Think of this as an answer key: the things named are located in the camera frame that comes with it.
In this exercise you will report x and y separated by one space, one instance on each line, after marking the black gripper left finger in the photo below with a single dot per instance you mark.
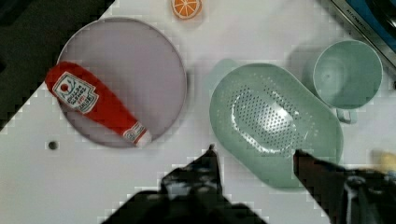
202 172

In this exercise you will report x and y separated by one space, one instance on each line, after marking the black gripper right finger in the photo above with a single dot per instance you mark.
347 196

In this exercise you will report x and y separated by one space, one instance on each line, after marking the mint green oval strainer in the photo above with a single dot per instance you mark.
261 114

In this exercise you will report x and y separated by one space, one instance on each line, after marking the yellow toy piece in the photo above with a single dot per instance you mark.
384 162

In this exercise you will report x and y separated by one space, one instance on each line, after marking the mint green mug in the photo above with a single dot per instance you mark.
345 76

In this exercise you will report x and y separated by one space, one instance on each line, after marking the grey round plate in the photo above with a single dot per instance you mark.
139 64

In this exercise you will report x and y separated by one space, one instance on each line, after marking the red ketchup bottle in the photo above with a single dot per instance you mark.
83 92

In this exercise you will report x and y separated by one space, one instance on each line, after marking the orange slice toy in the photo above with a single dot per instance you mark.
186 9

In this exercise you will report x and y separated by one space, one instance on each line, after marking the silver toaster oven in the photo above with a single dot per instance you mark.
374 20

